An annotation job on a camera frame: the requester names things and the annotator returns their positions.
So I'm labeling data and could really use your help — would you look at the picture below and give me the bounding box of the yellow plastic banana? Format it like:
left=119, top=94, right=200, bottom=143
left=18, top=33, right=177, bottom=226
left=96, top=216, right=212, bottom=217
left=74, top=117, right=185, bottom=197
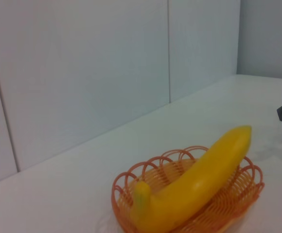
left=133, top=125, right=252, bottom=233

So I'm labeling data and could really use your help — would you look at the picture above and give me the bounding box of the orange wire basket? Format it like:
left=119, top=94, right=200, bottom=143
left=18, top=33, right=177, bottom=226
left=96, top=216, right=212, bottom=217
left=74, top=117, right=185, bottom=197
left=111, top=145, right=265, bottom=233

